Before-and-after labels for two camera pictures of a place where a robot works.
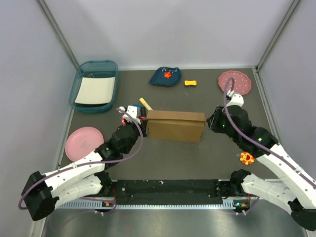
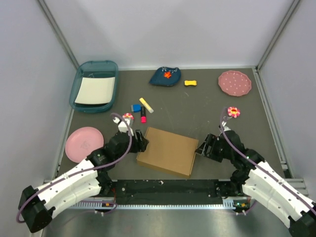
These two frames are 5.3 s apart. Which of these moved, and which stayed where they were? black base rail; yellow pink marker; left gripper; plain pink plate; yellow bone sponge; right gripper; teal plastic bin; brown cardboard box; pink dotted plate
Moved: right gripper; brown cardboard box; left gripper
Stayed: pink dotted plate; plain pink plate; yellow bone sponge; black base rail; teal plastic bin; yellow pink marker
